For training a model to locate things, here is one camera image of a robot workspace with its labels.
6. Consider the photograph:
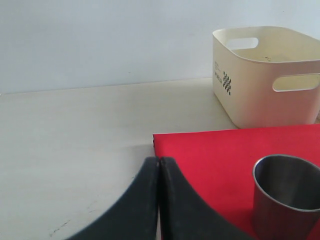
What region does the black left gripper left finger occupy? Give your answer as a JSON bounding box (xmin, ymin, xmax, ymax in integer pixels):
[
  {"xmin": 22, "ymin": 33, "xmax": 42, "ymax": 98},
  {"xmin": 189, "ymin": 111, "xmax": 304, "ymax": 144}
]
[{"xmin": 68, "ymin": 157, "xmax": 160, "ymax": 240}]

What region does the cream plastic bin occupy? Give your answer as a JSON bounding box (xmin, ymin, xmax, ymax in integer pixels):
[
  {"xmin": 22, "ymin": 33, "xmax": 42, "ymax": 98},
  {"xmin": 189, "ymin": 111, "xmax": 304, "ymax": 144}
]
[{"xmin": 212, "ymin": 26, "xmax": 320, "ymax": 129}]

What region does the stainless steel cup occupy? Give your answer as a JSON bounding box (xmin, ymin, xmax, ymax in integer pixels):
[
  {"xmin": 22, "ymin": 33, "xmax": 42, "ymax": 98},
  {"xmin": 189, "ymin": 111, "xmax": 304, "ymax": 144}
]
[{"xmin": 252, "ymin": 154, "xmax": 320, "ymax": 240}]

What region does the red table cloth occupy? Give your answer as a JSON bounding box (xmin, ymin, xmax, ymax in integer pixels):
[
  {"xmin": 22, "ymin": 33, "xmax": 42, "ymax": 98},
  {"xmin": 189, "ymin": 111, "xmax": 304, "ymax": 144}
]
[{"xmin": 153, "ymin": 124, "xmax": 320, "ymax": 236}]

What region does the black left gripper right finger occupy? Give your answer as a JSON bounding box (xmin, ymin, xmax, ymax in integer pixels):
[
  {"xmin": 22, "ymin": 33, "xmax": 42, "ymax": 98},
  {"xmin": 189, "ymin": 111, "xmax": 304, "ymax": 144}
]
[{"xmin": 158, "ymin": 157, "xmax": 252, "ymax": 240}]

